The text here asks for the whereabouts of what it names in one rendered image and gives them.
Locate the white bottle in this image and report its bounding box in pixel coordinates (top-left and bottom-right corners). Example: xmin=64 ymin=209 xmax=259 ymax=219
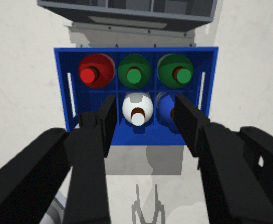
xmin=122 ymin=92 xmax=153 ymax=126

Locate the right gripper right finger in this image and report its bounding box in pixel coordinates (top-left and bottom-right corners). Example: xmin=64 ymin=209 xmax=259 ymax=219
xmin=173 ymin=95 xmax=273 ymax=224

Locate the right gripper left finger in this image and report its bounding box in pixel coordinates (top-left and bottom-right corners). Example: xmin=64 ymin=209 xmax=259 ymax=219
xmin=0 ymin=95 xmax=117 ymax=224

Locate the green bottle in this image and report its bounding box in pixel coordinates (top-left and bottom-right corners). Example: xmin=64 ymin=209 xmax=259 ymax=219
xmin=118 ymin=54 xmax=151 ymax=89
xmin=157 ymin=54 xmax=194 ymax=89

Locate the blue crate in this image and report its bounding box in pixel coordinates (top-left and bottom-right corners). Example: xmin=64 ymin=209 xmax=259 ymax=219
xmin=54 ymin=47 xmax=219 ymax=146

